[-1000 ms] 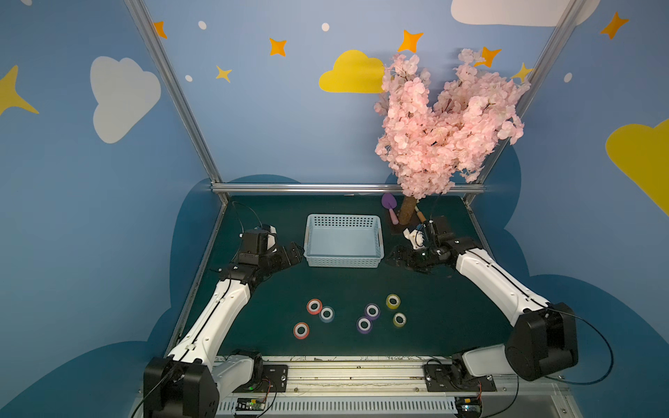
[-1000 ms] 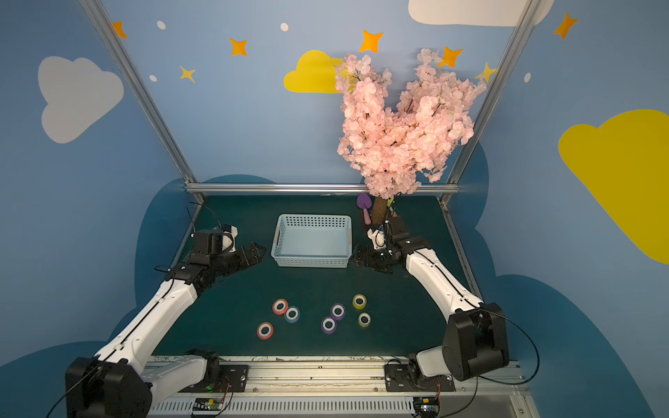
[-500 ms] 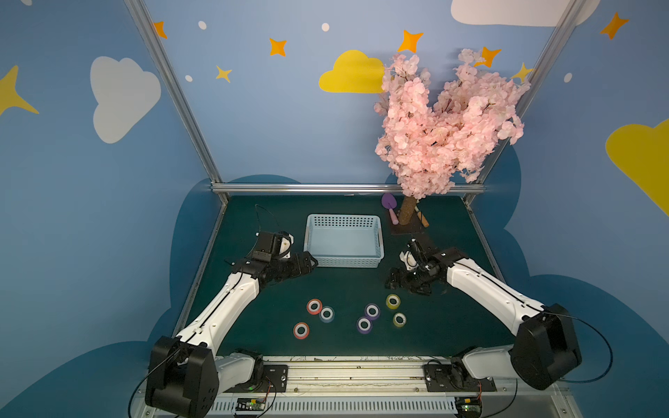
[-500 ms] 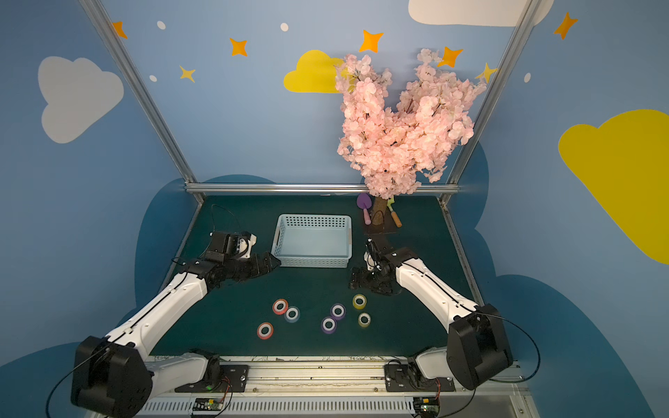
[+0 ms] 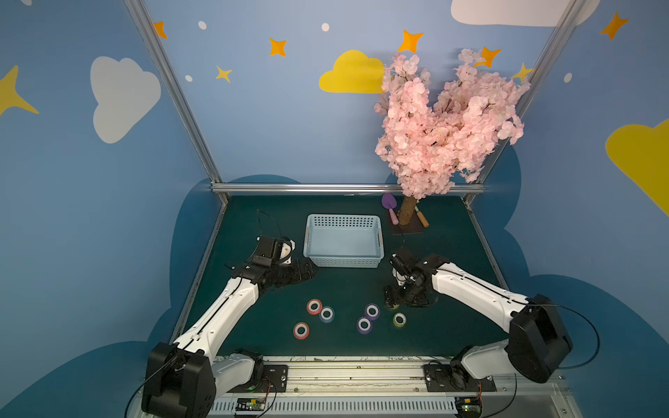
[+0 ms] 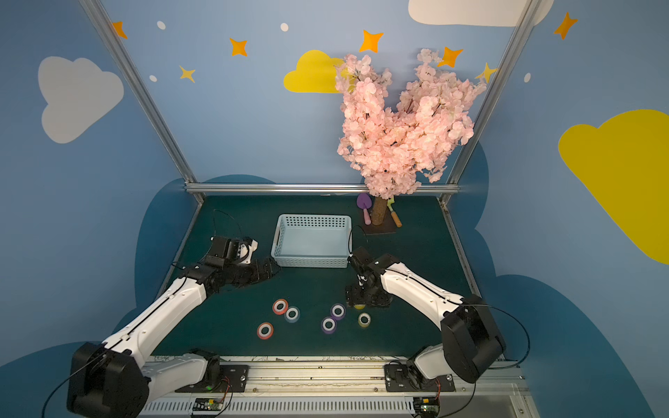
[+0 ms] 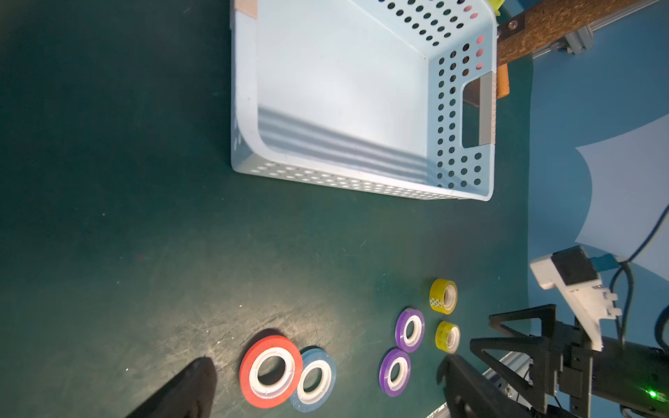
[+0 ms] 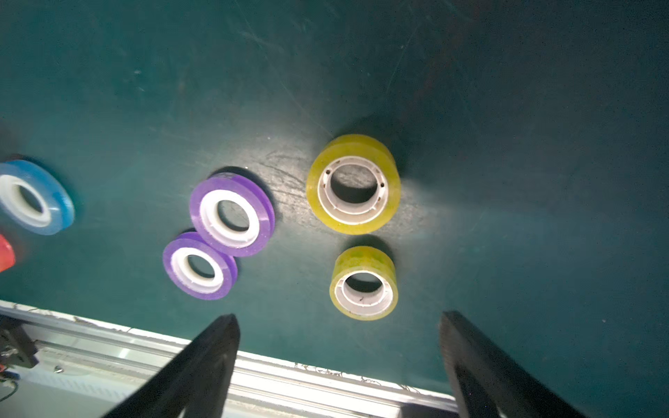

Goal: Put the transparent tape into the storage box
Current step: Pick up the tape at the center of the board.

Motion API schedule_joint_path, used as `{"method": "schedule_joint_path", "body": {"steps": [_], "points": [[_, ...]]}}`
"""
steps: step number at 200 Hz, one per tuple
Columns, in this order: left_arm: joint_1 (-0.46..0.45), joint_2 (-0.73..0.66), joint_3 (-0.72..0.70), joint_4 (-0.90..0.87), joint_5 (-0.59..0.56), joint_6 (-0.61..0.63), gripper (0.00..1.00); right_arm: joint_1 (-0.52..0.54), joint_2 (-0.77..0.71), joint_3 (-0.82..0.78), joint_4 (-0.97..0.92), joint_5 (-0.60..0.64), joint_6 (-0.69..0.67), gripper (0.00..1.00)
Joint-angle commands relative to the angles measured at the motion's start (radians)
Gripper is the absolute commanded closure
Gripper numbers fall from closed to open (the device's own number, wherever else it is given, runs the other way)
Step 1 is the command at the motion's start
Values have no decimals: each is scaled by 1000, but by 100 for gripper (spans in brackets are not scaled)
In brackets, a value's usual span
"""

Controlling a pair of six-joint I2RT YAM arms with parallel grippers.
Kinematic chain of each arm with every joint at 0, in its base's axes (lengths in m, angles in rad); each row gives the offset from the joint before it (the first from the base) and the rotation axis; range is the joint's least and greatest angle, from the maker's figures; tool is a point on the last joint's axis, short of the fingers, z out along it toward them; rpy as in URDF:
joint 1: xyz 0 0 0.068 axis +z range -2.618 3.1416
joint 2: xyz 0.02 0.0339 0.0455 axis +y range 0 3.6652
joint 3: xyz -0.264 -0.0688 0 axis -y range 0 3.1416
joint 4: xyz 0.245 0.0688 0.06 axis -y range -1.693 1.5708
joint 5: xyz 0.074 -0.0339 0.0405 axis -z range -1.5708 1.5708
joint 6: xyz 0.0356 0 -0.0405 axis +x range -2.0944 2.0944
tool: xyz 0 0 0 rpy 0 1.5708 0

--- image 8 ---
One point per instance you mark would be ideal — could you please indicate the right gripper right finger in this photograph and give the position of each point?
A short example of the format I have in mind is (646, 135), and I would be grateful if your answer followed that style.
(486, 382)

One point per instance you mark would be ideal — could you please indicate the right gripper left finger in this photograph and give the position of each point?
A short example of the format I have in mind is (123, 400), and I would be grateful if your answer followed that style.
(195, 383)

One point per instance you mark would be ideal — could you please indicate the purple tape roll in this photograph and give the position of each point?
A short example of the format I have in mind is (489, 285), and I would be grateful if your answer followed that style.
(177, 266)
(243, 192)

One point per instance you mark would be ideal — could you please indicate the red tape roll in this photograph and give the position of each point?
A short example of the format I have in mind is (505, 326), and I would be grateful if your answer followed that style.
(7, 254)

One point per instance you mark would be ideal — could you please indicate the blue tape roll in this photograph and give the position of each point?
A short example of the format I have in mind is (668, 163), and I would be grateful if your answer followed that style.
(34, 199)

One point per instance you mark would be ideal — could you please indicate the aluminium rail front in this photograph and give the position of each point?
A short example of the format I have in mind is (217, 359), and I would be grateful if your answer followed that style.
(86, 367)

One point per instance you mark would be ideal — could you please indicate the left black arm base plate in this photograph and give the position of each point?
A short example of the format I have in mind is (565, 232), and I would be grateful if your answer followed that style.
(17, 348)

